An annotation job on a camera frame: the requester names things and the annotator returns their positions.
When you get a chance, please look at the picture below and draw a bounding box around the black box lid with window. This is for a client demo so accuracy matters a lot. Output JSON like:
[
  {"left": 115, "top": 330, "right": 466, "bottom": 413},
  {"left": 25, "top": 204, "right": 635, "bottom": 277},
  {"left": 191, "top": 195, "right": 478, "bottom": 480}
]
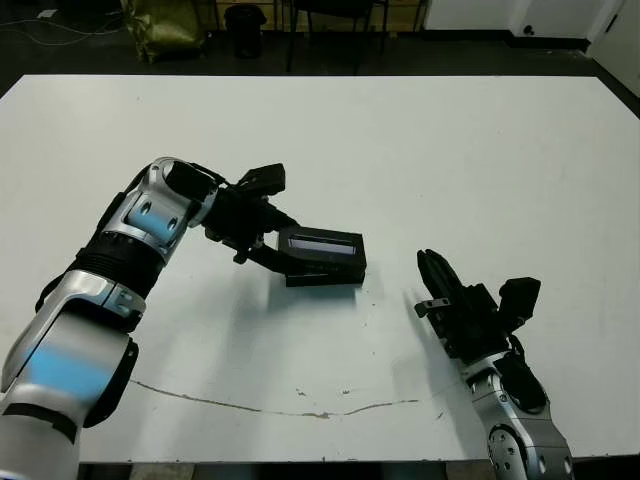
[{"left": 277, "top": 225, "right": 369, "bottom": 275}]

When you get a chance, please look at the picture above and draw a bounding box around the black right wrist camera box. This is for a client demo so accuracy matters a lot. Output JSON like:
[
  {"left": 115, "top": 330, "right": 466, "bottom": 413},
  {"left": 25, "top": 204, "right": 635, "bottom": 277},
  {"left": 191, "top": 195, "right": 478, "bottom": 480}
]
[{"left": 498, "top": 276, "right": 543, "bottom": 330}]

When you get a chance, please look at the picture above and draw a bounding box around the black chair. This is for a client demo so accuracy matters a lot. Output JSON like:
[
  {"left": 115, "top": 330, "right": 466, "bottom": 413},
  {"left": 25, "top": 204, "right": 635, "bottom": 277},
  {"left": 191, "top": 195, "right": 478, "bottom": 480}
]
[{"left": 285, "top": 0, "right": 389, "bottom": 75}]

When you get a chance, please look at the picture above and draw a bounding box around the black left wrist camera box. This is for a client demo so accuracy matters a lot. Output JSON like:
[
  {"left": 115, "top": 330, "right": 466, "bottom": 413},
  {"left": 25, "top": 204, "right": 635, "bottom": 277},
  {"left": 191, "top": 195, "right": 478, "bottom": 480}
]
[{"left": 237, "top": 163, "right": 287, "bottom": 197}]

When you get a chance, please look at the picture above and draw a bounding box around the black trash bin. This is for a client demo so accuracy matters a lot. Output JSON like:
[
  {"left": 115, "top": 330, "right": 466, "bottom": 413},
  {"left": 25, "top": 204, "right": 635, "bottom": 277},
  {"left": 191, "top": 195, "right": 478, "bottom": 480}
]
[{"left": 223, "top": 5, "right": 267, "bottom": 60}]

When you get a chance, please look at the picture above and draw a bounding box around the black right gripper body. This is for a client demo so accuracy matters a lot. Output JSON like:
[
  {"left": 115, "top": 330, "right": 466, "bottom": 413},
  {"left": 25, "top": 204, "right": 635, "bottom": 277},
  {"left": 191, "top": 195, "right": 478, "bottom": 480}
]
[{"left": 415, "top": 283, "right": 511, "bottom": 365}]

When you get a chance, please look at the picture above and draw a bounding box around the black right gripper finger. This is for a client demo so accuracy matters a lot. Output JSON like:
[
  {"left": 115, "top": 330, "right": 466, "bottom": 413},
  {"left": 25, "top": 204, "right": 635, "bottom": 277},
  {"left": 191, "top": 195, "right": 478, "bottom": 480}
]
[
  {"left": 417, "top": 248, "right": 451, "bottom": 304},
  {"left": 428, "top": 248, "right": 469, "bottom": 301}
]

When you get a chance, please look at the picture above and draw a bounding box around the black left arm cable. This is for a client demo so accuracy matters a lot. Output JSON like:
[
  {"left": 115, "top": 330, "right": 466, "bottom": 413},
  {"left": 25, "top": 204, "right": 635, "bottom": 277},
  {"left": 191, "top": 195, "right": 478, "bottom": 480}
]
[{"left": 187, "top": 160, "right": 241, "bottom": 191}]

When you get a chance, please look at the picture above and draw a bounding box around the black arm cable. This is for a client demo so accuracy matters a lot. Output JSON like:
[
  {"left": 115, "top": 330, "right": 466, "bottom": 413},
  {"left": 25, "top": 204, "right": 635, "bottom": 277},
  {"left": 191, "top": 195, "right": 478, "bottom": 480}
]
[
  {"left": 507, "top": 327, "right": 529, "bottom": 366},
  {"left": 187, "top": 160, "right": 241, "bottom": 191}
]

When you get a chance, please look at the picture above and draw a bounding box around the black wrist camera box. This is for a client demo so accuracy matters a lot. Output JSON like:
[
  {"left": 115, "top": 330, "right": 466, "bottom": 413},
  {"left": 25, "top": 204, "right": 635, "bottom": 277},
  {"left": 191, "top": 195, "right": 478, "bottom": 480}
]
[
  {"left": 237, "top": 163, "right": 287, "bottom": 197},
  {"left": 498, "top": 276, "right": 543, "bottom": 330}
]

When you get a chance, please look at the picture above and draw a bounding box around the large crinkled plastic bag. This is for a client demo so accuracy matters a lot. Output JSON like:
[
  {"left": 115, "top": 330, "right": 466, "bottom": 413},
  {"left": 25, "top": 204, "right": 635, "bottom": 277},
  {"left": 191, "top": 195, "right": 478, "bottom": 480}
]
[{"left": 124, "top": 0, "right": 207, "bottom": 64}]

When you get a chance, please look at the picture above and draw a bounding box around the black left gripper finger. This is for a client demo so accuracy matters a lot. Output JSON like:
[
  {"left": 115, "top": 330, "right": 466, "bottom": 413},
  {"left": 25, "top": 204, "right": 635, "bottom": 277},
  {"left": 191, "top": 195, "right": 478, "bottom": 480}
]
[
  {"left": 249, "top": 244, "right": 289, "bottom": 276},
  {"left": 264, "top": 209, "right": 301, "bottom": 232}
]

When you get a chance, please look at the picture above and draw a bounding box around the black box with white insert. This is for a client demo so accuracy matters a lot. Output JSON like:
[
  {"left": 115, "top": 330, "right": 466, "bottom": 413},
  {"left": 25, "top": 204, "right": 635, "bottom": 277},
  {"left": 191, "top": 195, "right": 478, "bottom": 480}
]
[{"left": 285, "top": 269, "right": 365, "bottom": 289}]

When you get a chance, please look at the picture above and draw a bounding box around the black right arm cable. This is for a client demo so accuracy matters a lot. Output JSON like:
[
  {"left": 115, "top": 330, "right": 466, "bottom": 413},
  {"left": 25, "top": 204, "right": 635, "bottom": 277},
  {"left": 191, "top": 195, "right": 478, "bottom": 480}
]
[{"left": 507, "top": 327, "right": 529, "bottom": 366}]

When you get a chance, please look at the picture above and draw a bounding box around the thin white floor cable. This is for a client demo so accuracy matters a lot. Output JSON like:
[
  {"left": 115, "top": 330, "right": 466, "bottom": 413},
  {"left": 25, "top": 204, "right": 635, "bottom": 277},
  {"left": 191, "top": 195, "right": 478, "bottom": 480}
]
[{"left": 0, "top": 12, "right": 126, "bottom": 49}]

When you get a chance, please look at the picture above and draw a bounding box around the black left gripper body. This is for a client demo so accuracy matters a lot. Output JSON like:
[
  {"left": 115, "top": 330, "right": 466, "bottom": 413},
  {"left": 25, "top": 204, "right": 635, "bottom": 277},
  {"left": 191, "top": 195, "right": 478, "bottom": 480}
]
[{"left": 202, "top": 187, "right": 281, "bottom": 264}]

